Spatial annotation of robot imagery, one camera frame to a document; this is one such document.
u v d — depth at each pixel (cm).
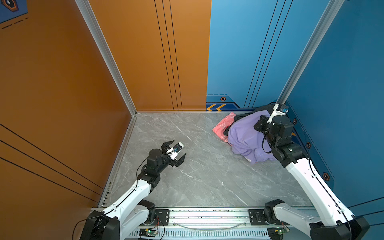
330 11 71
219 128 106
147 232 71
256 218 72
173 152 68
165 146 74
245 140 76
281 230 70
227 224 73
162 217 74
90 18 72
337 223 37
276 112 60
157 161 62
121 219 43
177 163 73
